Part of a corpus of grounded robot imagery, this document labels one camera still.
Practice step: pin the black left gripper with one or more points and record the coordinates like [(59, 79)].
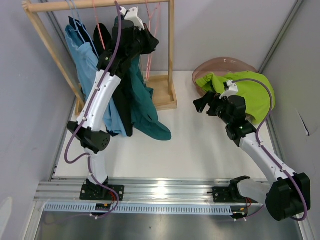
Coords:
[(151, 42)]

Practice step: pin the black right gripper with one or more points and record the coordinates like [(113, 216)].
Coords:
[(213, 98)]

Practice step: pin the pink hanger of green shorts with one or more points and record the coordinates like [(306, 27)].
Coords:
[(150, 14)]

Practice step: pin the lime green shorts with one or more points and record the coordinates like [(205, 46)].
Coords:
[(255, 88)]

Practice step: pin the teal shorts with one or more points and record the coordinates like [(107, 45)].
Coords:
[(144, 116)]

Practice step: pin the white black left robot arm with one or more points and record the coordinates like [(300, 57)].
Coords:
[(87, 128)]

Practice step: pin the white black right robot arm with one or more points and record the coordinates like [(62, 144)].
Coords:
[(288, 194)]

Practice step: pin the black shorts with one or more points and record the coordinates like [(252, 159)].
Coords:
[(117, 117)]

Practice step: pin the navy blue shorts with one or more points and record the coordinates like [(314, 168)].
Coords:
[(78, 39)]

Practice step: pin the light blue shorts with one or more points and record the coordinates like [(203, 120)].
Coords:
[(86, 71)]

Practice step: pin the pink hanger of black shorts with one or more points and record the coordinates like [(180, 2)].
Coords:
[(101, 34)]

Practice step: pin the translucent pink plastic basket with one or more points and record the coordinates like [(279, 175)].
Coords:
[(221, 66)]

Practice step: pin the wooden clothes rack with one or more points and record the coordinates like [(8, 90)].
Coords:
[(164, 97)]

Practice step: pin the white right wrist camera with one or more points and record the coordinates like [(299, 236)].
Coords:
[(230, 89)]

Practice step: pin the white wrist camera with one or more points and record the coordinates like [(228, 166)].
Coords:
[(132, 15), (230, 89)]

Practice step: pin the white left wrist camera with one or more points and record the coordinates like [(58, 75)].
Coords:
[(132, 15)]

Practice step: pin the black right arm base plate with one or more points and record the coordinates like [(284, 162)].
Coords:
[(223, 194)]

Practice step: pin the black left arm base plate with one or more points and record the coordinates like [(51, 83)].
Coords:
[(95, 192)]

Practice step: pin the white slotted cable duct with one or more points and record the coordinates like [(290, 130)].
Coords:
[(139, 208)]

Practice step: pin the aluminium mounting rail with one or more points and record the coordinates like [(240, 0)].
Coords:
[(174, 191)]

